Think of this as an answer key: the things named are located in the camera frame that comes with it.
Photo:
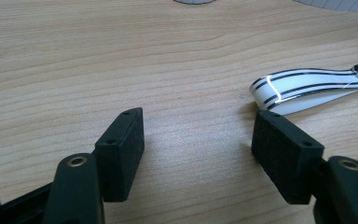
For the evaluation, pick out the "grey gridded mat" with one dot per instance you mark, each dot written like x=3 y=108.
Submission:
x=338 y=3

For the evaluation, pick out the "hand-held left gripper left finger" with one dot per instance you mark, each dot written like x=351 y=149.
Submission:
x=118 y=161

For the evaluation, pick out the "grey round mat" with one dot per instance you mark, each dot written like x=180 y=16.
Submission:
x=194 y=1

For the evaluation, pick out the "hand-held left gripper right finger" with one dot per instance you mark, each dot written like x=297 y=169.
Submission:
x=287 y=161

